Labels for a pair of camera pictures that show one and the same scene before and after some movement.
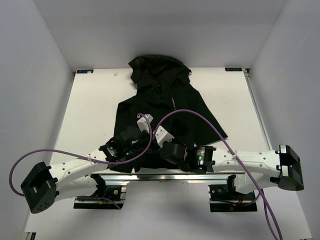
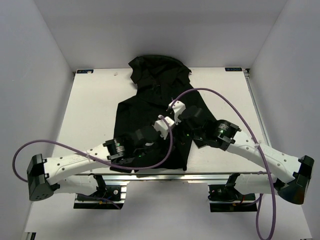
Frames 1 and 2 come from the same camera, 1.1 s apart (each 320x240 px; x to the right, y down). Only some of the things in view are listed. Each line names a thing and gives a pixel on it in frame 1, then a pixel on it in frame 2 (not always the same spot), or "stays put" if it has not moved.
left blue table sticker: (84, 71) stays put
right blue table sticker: (233, 69) stays put
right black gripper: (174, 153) to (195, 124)
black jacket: (166, 94) stays put
